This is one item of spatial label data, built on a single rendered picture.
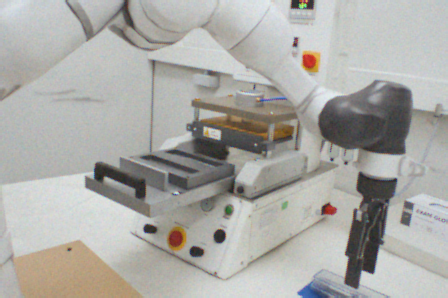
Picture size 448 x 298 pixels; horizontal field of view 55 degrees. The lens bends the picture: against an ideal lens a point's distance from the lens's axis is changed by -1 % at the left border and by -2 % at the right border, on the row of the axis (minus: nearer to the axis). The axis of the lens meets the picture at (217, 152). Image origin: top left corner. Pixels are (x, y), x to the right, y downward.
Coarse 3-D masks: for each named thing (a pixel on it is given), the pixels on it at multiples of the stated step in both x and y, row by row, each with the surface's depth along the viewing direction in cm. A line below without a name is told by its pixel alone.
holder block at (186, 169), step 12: (132, 156) 106; (144, 156) 107; (156, 156) 107; (168, 156) 108; (180, 156) 114; (192, 156) 111; (204, 156) 110; (168, 168) 99; (180, 168) 103; (192, 168) 100; (204, 168) 101; (216, 168) 101; (228, 168) 103; (168, 180) 97; (180, 180) 94; (192, 180) 94; (204, 180) 97
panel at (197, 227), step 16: (192, 208) 110; (224, 208) 105; (240, 208) 102; (144, 224) 118; (160, 224) 115; (176, 224) 112; (192, 224) 109; (208, 224) 106; (224, 224) 104; (160, 240) 113; (192, 240) 108; (208, 240) 105; (224, 240) 102; (192, 256) 106; (208, 256) 104; (224, 256) 101
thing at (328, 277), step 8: (320, 272) 98; (328, 272) 99; (320, 280) 95; (328, 280) 95; (336, 280) 96; (344, 288) 93; (352, 288) 93; (360, 288) 93; (368, 288) 93; (360, 296) 90; (368, 296) 90; (376, 296) 90; (384, 296) 91
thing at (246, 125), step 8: (200, 120) 123; (208, 120) 122; (216, 120) 123; (224, 120) 124; (232, 120) 124; (240, 120) 125; (248, 120) 121; (232, 128) 116; (240, 128) 115; (248, 128) 116; (256, 128) 116; (264, 128) 117; (280, 128) 119; (288, 128) 121; (264, 136) 112; (280, 136) 118; (288, 136) 122
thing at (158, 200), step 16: (128, 160) 98; (144, 176) 95; (160, 176) 92; (96, 192) 96; (112, 192) 92; (128, 192) 90; (160, 192) 91; (192, 192) 94; (208, 192) 98; (144, 208) 86; (160, 208) 87; (176, 208) 91
